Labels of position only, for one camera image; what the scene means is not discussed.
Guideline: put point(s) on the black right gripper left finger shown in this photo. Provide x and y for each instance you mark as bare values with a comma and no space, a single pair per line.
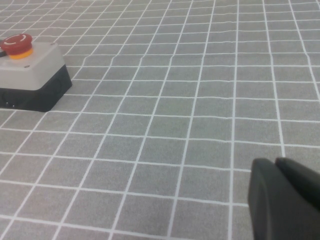
275,212

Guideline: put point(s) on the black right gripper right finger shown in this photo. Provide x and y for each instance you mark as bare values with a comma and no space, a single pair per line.
302,180

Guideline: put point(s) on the grey and black button box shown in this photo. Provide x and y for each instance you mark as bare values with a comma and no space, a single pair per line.
37,72

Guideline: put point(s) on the red emergency stop button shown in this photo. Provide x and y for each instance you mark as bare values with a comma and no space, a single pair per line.
16,43

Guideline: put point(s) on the grey white-grid tablecloth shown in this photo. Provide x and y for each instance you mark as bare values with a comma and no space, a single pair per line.
175,100

